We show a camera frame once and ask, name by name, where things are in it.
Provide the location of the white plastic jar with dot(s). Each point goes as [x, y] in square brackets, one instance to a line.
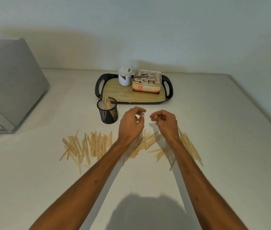
[125, 77]

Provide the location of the grey metal appliance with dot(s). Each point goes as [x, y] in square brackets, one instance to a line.
[11, 86]

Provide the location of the person's left hand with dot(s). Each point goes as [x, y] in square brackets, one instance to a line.
[129, 126]

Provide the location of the person's right hand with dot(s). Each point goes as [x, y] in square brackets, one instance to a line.
[167, 126]

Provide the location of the person's right thumb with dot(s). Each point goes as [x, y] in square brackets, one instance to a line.
[155, 118]

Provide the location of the person's left thumb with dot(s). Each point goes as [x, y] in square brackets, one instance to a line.
[141, 118]

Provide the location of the scattered pile of wooden sticks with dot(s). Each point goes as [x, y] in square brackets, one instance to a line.
[94, 146]

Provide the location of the person's right forearm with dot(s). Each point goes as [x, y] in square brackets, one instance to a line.
[202, 189]

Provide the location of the row of sachets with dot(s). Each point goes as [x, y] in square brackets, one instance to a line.
[145, 77]

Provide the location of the black tray with wooden base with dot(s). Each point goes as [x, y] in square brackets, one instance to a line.
[116, 93]

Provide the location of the open cardboard sachet box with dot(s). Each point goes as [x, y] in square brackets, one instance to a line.
[147, 88]

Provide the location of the bundle of upright wooden sticks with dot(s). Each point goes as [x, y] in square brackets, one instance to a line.
[106, 104]

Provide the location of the person's left forearm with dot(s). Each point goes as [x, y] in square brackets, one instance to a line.
[87, 184]

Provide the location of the black mesh cup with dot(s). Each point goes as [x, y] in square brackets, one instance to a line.
[108, 114]

